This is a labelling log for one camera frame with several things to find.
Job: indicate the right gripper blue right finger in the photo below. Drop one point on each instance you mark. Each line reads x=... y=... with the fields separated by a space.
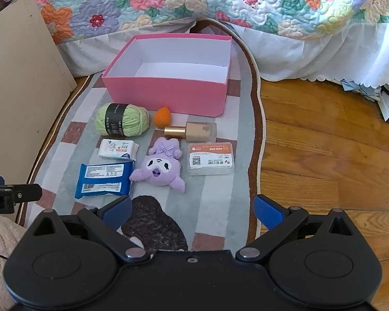
x=282 y=224

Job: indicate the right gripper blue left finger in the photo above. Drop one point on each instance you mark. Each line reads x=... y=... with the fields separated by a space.
x=102 y=225

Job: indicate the blue wet wipes pack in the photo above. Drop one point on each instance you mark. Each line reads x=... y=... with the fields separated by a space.
x=102 y=179

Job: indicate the purple plush toy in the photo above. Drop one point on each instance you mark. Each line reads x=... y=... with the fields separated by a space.
x=161 y=166

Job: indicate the white tissue pack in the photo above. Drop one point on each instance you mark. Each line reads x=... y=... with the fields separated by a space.
x=118 y=149

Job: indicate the clear box orange label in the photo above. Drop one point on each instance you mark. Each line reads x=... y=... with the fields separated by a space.
x=210 y=159

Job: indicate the green yarn ball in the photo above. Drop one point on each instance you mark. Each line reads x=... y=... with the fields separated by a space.
x=127 y=120

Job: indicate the orange makeup sponge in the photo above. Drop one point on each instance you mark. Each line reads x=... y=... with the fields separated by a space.
x=162 y=118

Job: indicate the foundation bottle gold cap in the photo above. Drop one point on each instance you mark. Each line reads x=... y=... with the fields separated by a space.
x=193 y=132

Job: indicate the checkered floor rug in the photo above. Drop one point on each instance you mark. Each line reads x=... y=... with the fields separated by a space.
x=216 y=211

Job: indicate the beige cabinet panel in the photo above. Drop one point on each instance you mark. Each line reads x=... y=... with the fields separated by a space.
x=34 y=85

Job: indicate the pink cardboard box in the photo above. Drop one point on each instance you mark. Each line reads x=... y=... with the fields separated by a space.
x=187 y=73

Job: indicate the paper scraps under bed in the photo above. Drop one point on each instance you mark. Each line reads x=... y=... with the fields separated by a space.
x=380 y=95

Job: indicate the white bed skirt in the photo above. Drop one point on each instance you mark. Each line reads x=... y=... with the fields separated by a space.
x=358 y=53

